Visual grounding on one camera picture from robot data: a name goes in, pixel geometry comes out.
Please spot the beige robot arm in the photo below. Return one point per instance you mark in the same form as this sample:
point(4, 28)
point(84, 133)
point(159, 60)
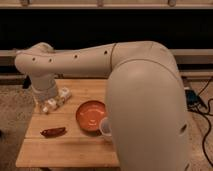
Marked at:
point(144, 97)

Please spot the wooden table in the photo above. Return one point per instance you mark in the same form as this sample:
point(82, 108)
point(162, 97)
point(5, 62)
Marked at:
point(73, 148)

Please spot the white ceramic cup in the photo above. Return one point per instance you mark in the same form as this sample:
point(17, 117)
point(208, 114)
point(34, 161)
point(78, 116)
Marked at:
point(105, 130)

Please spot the black power adapter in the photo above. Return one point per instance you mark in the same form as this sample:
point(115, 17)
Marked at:
point(192, 98)

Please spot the orange ceramic bowl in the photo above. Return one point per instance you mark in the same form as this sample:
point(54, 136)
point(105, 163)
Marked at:
point(89, 114)

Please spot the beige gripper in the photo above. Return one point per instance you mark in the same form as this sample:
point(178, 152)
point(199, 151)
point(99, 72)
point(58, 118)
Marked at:
point(44, 91)

